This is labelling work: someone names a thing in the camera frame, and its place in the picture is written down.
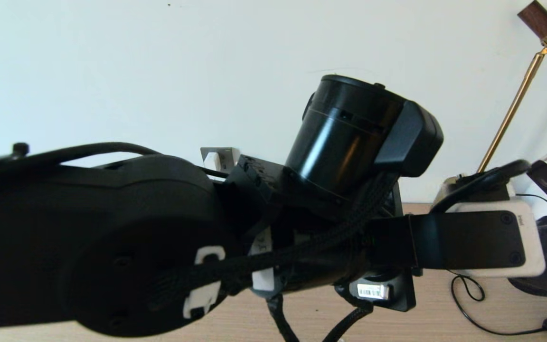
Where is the grey wall socket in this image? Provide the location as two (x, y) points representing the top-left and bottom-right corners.
(201, 147), (235, 171)

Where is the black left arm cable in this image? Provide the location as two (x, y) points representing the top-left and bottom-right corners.
(12, 142), (533, 342)

